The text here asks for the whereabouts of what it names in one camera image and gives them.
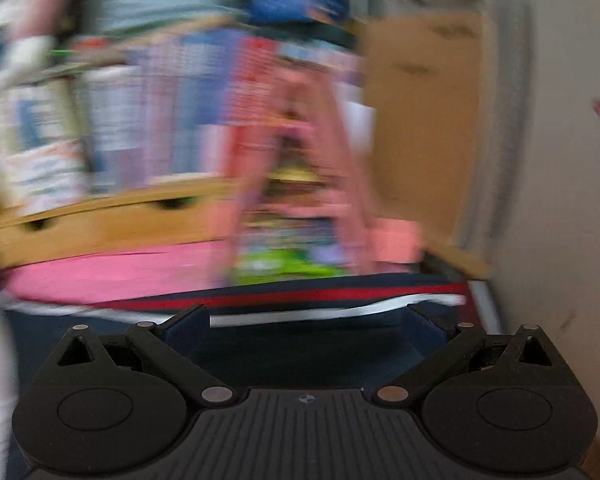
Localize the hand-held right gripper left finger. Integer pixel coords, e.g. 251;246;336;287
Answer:
55;304;240;407

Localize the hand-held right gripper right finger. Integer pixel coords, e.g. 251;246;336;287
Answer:
371;305;553;407

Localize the navy and white jacket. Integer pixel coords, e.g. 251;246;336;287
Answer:
0;272;468;480

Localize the pink rabbit-print blanket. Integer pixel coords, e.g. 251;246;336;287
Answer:
2;240;241;306

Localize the wooden drawer organizer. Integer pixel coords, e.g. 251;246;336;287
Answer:
0;177;241;268

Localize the pink toy dollhouse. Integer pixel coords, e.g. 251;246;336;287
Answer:
225;67;423;283

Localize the brown cardboard box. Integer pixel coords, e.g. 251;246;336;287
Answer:
360;10;496;278

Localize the white box with pencil print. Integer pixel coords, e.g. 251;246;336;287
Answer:
0;140;88;216

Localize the row of colourful books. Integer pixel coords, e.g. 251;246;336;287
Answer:
0;25;366;201

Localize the stack of pale blue booklets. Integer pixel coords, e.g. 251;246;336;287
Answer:
82;0;253;33

